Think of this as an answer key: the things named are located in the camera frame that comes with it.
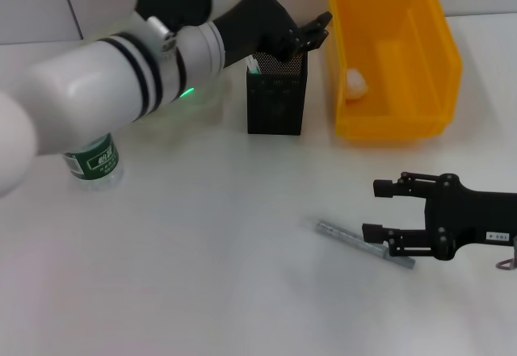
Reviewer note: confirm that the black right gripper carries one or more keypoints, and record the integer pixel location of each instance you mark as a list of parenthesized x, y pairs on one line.
[(468, 214)]

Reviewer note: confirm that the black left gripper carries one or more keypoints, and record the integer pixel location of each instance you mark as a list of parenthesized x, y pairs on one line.
[(258, 25)]

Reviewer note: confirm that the grey marker pen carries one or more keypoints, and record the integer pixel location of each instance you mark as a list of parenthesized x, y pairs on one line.
[(343, 235)]

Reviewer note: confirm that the green utility knife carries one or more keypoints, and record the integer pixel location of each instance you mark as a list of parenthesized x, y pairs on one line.
[(253, 67)]

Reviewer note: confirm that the white paper ball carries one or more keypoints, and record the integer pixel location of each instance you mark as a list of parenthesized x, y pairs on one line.
[(356, 85)]

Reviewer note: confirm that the clear green-label water bottle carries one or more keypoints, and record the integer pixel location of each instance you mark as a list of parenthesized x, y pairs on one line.
[(97, 162)]

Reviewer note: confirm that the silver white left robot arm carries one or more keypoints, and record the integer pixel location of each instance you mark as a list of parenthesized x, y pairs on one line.
[(101, 81)]

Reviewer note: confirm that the black mesh pen holder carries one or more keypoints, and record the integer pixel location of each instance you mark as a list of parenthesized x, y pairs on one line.
[(276, 101)]

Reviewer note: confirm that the pale green glass fruit plate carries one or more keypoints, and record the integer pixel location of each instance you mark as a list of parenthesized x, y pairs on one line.
[(202, 107)]

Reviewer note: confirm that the yellow plastic bin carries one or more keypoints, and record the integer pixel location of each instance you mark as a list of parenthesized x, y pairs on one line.
[(404, 29)]

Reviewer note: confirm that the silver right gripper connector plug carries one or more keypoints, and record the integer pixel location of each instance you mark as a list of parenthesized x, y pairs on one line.
[(515, 251)]

